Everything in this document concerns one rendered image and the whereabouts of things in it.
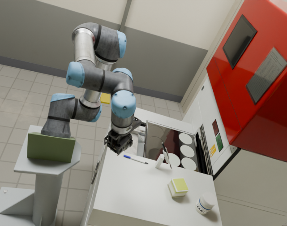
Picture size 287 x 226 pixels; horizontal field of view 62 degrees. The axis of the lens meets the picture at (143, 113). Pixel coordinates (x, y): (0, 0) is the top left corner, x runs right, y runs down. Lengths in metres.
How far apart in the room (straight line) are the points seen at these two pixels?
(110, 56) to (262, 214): 1.41
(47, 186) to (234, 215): 1.23
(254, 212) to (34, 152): 1.42
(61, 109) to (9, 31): 2.09
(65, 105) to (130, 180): 0.51
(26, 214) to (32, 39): 1.98
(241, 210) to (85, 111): 1.19
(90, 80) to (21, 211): 1.50
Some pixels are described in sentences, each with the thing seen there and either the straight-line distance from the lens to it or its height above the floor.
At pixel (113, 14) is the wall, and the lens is 2.99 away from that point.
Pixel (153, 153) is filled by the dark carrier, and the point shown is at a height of 0.90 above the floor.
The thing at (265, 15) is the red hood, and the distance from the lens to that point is 1.47.
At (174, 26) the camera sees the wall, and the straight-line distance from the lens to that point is 3.12.
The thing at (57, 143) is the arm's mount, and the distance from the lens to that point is 1.29.
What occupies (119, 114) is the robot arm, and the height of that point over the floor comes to 1.48.
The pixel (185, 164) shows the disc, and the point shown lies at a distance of 1.53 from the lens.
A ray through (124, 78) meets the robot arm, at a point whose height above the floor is 1.52.
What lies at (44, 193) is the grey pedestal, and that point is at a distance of 1.69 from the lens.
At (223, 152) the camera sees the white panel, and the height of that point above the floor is 1.11.
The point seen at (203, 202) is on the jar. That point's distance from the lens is 1.25.
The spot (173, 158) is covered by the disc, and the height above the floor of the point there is 0.90.
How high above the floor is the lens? 1.94
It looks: 37 degrees down
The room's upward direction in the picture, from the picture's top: 24 degrees clockwise
